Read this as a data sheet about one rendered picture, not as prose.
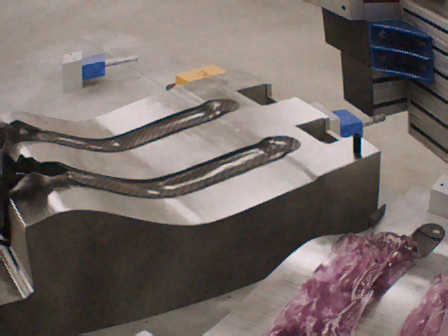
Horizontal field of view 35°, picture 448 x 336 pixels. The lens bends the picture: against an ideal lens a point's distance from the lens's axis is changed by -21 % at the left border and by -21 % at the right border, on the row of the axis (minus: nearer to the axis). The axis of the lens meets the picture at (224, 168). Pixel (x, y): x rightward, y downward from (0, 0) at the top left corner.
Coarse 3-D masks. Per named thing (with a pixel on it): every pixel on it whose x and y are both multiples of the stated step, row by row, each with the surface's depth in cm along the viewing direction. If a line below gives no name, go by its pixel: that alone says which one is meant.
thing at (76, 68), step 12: (72, 60) 119; (84, 60) 122; (96, 60) 121; (108, 60) 123; (120, 60) 123; (132, 60) 123; (72, 72) 120; (84, 72) 121; (96, 72) 121; (72, 84) 121
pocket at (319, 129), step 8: (312, 120) 85; (320, 120) 86; (328, 120) 86; (304, 128) 85; (312, 128) 86; (320, 128) 86; (328, 128) 86; (312, 136) 86; (320, 136) 87; (328, 136) 86; (336, 136) 85
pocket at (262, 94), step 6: (264, 84) 94; (270, 84) 94; (240, 90) 93; (246, 90) 93; (252, 90) 94; (258, 90) 94; (264, 90) 94; (270, 90) 94; (246, 96) 94; (252, 96) 94; (258, 96) 94; (264, 96) 95; (270, 96) 95; (258, 102) 95; (264, 102) 95; (270, 102) 94; (276, 102) 93
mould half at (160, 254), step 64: (64, 128) 84; (128, 128) 87; (192, 128) 85; (256, 128) 84; (64, 192) 65; (256, 192) 74; (320, 192) 76; (0, 256) 69; (64, 256) 64; (128, 256) 67; (192, 256) 71; (256, 256) 75; (0, 320) 62; (64, 320) 66; (128, 320) 70
